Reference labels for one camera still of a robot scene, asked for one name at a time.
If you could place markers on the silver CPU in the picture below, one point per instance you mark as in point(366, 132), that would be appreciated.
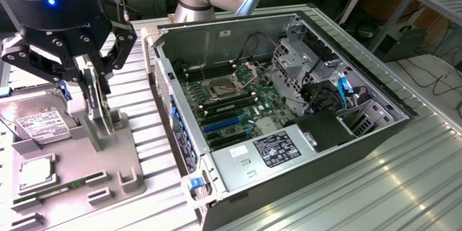
point(35, 172)

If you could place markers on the black graphics card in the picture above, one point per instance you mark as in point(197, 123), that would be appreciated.
point(94, 101)

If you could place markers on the small silver chipset heatsink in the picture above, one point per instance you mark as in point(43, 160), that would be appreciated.
point(266, 125)

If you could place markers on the thin locking lever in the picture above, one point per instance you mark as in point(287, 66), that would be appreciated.
point(205, 74)

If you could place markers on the grey parts rack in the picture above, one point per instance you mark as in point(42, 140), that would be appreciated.
point(72, 166)

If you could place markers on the black plastic shroud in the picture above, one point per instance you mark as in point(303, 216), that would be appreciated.
point(325, 131)

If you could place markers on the black box on floor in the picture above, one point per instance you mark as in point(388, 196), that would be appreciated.
point(404, 41)

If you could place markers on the blue expansion slot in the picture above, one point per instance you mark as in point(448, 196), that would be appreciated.
point(222, 125)

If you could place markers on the silver power supply unit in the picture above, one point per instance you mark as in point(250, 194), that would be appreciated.
point(238, 168)

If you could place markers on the black expansion slot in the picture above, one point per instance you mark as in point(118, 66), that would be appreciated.
point(227, 139)

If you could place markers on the metal socket cover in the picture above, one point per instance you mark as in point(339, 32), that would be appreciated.
point(249, 72)

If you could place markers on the blue card retention clip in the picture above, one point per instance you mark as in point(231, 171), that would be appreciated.
point(189, 143)
point(194, 156)
point(173, 112)

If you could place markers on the dark metal frame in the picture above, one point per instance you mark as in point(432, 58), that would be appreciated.
point(3, 75)

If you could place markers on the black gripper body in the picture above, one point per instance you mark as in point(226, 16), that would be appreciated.
point(54, 12)

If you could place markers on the blue case latch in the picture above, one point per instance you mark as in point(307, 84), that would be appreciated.
point(197, 183)

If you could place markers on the open black PC case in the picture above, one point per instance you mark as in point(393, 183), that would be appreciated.
point(325, 166)

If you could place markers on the silver hard disk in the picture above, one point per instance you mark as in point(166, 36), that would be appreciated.
point(39, 117)

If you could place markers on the blue disk caddy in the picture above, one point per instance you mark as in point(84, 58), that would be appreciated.
point(64, 91)

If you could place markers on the green motherboard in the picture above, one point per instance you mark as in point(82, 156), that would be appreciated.
point(267, 98)

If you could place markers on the black RAM slot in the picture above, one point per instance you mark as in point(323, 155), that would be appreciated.
point(207, 66)
point(209, 72)

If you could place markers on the CPU socket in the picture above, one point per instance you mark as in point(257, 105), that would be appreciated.
point(222, 89)

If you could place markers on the installed green RAM stick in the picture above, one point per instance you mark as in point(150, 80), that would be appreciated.
point(233, 106)

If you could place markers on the silver disk bay cage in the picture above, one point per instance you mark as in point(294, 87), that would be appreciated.
point(293, 60)

